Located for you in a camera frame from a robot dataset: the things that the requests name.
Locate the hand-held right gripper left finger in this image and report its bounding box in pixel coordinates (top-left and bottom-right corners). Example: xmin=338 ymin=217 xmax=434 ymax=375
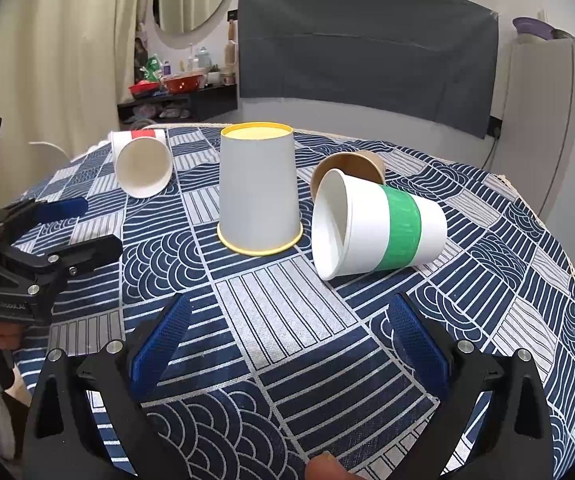
xmin=22 ymin=293 xmax=194 ymax=480

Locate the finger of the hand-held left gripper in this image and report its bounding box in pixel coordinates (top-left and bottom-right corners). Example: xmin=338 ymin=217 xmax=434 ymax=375
xmin=0 ymin=234 xmax=124 ymax=322
xmin=0 ymin=197 xmax=90 ymax=244

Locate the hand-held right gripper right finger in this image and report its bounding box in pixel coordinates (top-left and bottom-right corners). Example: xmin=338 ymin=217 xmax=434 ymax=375
xmin=387 ymin=293 xmax=554 ymax=480

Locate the white cup with green band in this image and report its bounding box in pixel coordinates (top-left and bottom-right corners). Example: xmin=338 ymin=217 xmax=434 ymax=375
xmin=311 ymin=168 xmax=449 ymax=282

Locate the white cup with red band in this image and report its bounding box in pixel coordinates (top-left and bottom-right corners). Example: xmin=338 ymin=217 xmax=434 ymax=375
xmin=107 ymin=128 xmax=174 ymax=199

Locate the grey cup with yellow rim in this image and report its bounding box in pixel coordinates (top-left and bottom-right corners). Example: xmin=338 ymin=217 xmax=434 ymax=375
xmin=216 ymin=122 xmax=303 ymax=256

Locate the brown paper cup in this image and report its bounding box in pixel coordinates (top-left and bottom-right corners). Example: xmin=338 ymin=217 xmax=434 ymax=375
xmin=309 ymin=150 xmax=386 ymax=202

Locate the person's left hand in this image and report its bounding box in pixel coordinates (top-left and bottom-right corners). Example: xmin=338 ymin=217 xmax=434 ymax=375
xmin=0 ymin=320 xmax=24 ymax=352

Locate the person's right hand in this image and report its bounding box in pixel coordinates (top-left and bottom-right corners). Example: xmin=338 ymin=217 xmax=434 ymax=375
xmin=304 ymin=451 xmax=354 ymax=480

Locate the blue patterned tablecloth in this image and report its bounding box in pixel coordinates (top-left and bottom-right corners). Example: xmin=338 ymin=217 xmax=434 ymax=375
xmin=12 ymin=122 xmax=575 ymax=480

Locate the cream curtain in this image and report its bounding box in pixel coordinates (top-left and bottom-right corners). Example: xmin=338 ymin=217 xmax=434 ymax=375
xmin=0 ymin=0 xmax=142 ymax=201

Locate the red dish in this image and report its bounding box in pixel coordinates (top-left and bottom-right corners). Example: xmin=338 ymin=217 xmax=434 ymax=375
xmin=128 ymin=82 xmax=161 ymax=101

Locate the red bowl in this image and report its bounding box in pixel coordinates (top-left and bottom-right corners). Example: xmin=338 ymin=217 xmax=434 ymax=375
xmin=162 ymin=73 xmax=204 ymax=95

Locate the tall beige bottle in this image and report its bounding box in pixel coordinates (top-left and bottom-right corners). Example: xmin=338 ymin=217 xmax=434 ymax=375
xmin=224 ymin=19 xmax=239 ymax=70

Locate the white refrigerator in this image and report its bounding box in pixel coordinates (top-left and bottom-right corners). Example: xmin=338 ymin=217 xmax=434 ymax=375
xmin=485 ymin=36 xmax=575 ymax=243

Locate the dark grey cloth cover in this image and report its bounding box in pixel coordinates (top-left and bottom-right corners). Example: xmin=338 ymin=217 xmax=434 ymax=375
xmin=236 ymin=0 xmax=499 ymax=139

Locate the purple basin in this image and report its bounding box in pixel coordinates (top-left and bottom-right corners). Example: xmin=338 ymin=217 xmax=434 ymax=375
xmin=512 ymin=16 xmax=554 ymax=41

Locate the black wall shelf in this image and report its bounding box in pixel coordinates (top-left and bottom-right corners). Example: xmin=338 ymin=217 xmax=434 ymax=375
xmin=117 ymin=84 xmax=239 ymax=126

